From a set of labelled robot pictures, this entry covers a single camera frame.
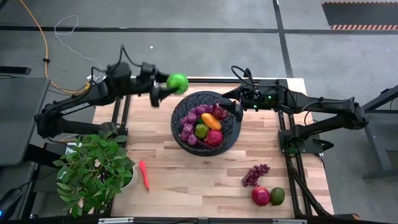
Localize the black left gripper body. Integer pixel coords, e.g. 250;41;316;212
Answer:
138;74;164;108

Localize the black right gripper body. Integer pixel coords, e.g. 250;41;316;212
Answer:
234;85;248;123

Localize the bright green apple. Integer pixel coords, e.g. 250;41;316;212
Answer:
165;73;190;95

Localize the black wire basket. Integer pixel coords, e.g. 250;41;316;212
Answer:
170;90;242;157

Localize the yellow orange mango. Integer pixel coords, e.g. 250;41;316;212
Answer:
201;113;222;131

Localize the pinkish red apple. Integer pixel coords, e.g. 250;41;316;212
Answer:
204;129;224;147

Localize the yellow green pear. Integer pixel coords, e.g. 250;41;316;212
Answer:
194;123;210;140

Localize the purple grape bunch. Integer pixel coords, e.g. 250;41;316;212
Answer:
179;105;215;146

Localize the dark red grape bunch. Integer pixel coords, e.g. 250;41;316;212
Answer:
241;164;271;187

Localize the bright red pomegranate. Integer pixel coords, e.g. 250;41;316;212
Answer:
251;186;271;207

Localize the olive green round fruit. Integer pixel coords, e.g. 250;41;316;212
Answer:
269;187;286;207

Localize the red chili pepper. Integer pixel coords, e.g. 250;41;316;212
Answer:
139;159;150;192

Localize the white plant pot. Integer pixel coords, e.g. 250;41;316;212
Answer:
119;164;138;191

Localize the green leafy plant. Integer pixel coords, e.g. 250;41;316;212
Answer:
52;130;136;218

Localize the grey desk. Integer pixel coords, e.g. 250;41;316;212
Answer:
0;77;50;167

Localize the black flat bar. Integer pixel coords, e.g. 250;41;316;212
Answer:
0;65;32;75

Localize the black striped-edge floor mat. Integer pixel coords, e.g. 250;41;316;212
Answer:
322;1;398;31

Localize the black computer mouse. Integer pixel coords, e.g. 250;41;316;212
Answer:
0;187;24;218

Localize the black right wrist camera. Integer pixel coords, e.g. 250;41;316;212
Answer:
246;83;261;106

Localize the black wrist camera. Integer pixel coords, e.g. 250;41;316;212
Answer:
139;62;156;77
246;83;261;106

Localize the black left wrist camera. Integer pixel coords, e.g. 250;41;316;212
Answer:
139;62;156;77

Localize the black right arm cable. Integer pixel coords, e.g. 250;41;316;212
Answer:
230;64;256;83

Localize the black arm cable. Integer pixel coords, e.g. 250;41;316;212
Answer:
90;44;142;82
230;64;256;83

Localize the black aluminium rig frame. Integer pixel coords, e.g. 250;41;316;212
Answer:
107;76;312;218

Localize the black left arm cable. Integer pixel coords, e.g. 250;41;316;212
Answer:
90;44;142;82

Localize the thin white cable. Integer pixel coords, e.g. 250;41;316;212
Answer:
53;14;103;71

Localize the black diagonal frame strut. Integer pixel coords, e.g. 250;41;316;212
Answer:
290;167;333;218
21;163;41;218

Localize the silver metal bracket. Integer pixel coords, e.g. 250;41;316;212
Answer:
98;217;134;224
272;218;308;224

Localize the orange yellow cable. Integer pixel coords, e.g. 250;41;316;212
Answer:
19;0;94;94

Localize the black desk leg frame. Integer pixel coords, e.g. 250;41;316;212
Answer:
341;83;398;181

